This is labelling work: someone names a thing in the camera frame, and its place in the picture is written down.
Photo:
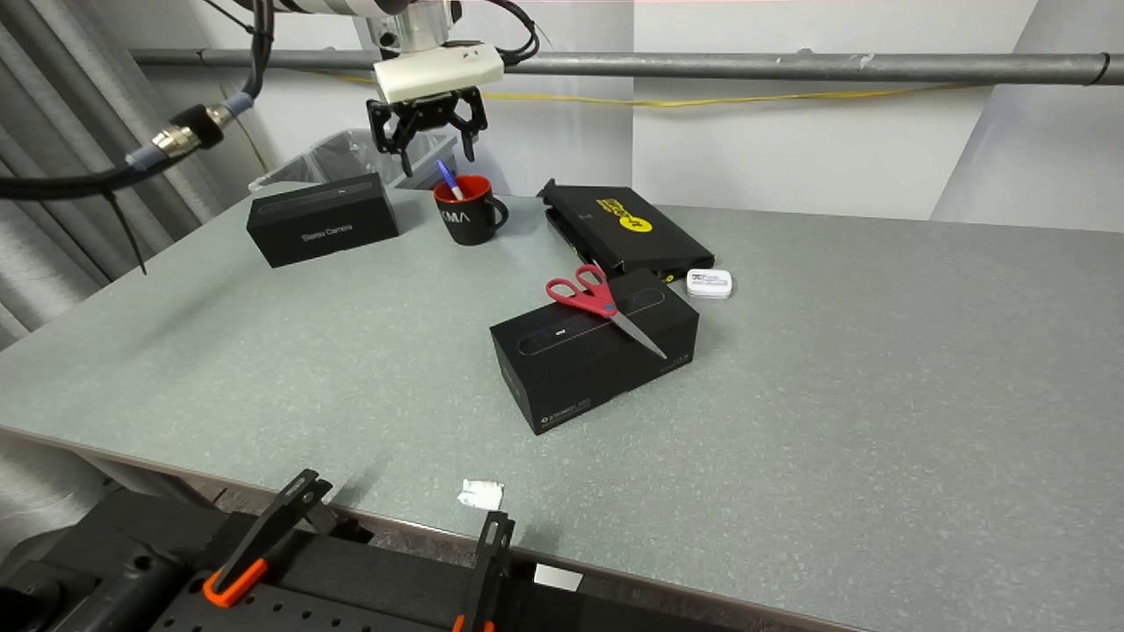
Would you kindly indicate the black mug red inside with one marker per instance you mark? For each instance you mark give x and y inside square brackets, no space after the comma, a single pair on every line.
[470,220]

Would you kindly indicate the grey metal pipe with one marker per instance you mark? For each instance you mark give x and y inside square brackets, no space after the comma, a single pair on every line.
[819,68]

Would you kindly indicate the black machine housing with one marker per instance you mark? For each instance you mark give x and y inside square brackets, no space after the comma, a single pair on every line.
[83,572]

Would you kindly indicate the white label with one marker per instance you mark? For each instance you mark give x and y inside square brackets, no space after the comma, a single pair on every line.
[557,578]

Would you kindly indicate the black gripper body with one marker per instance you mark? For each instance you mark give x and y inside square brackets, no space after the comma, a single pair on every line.
[434,113]

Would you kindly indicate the plain black box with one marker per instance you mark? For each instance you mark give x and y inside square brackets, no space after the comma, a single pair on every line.
[585,371]

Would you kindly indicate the black orange clamp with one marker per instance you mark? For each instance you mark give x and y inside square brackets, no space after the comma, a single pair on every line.
[489,566]
[263,532]

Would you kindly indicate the small white cylinder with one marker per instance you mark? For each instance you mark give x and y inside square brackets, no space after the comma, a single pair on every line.
[706,282]

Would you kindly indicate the white tape piece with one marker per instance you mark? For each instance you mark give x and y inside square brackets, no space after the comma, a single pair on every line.
[480,492]

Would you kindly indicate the blue capped white pen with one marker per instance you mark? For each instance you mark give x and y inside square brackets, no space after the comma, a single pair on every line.
[448,180]

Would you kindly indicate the grey curtain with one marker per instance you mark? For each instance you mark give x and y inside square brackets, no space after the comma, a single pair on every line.
[72,231]

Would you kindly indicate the flat black box yellow print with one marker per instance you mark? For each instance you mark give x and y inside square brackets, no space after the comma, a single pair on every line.
[626,230]

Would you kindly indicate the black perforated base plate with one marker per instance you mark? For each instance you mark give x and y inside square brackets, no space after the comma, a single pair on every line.
[353,592]

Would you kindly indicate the black box white print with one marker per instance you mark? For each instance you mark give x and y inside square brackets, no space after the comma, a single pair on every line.
[322,222]

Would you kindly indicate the clear plastic container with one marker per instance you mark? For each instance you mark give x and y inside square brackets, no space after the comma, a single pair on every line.
[316,160]

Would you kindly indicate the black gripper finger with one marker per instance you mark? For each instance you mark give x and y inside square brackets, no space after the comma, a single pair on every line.
[384,126]
[474,125]

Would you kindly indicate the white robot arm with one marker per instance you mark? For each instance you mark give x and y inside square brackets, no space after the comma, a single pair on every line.
[406,21]

